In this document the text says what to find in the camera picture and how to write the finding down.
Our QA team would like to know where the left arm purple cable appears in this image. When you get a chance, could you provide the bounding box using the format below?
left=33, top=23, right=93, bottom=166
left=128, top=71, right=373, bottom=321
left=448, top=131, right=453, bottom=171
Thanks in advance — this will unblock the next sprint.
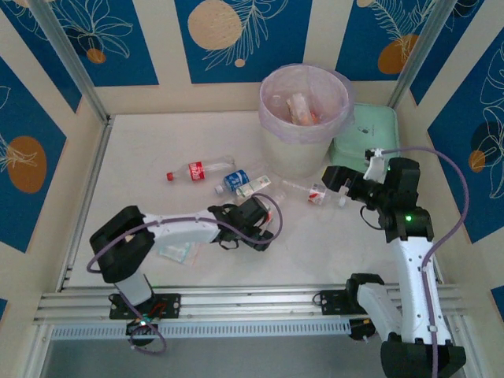
left=86, top=192, right=285, bottom=354

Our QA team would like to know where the green white label bottle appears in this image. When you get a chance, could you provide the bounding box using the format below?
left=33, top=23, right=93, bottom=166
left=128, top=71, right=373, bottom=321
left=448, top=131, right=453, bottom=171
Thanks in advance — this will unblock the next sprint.
left=234, top=175, right=272, bottom=200

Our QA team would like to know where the black controller box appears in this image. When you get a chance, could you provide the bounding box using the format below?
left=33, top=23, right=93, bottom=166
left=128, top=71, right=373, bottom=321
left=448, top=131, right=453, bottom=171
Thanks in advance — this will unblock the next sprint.
left=348, top=317, right=379, bottom=343
left=125, top=317, right=159, bottom=347

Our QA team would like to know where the white slotted cable duct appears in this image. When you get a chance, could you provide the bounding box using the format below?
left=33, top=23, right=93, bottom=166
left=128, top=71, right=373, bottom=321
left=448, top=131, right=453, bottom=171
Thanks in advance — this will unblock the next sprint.
left=49, top=318, right=352, bottom=342

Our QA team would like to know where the white trash bin with liner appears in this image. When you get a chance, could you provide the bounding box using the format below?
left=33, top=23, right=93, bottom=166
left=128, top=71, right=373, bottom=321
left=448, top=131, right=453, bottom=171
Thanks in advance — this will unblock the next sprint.
left=258, top=62, right=355, bottom=146

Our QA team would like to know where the clear plastic pouch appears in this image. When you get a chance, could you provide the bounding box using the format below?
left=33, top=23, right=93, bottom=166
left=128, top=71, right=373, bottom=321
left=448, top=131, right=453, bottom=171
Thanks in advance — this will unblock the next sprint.
left=157, top=240, right=202, bottom=269

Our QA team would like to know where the aluminium frame post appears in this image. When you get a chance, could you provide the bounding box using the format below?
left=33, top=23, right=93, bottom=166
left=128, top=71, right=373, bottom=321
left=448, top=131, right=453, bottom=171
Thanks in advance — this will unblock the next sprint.
left=387, top=0, right=460, bottom=112
left=29, top=0, right=110, bottom=124

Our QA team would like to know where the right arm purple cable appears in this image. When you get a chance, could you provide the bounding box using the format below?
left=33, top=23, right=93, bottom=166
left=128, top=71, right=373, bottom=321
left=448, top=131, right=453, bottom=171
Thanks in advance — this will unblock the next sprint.
left=380, top=146, right=470, bottom=378

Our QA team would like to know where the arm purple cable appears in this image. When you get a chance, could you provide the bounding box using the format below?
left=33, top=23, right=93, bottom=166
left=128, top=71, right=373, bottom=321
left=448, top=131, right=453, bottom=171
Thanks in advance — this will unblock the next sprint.
left=380, top=146, right=470, bottom=378
left=86, top=192, right=285, bottom=354

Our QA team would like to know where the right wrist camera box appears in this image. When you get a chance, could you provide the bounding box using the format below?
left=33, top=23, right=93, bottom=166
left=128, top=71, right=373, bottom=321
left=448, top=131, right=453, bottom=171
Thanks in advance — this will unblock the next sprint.
left=362, top=147, right=386, bottom=181

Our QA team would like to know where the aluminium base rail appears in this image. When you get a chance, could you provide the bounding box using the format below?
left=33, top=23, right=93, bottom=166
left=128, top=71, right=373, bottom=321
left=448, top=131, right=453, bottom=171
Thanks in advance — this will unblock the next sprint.
left=33, top=282, right=468, bottom=330

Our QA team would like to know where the white waste bin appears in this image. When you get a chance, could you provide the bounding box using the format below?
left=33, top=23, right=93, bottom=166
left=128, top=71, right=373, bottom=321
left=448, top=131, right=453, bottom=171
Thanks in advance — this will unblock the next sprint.
left=262, top=128, right=335, bottom=179

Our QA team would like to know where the blue label water bottle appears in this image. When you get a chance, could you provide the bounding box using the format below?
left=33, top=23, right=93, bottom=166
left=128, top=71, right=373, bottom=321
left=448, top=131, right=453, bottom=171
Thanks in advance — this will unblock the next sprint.
left=213, top=168, right=263, bottom=197

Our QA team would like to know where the red white label bottle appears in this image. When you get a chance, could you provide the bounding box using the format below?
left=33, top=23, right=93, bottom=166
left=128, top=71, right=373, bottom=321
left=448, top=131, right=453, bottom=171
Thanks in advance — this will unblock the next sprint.
left=275, top=177, right=347, bottom=209

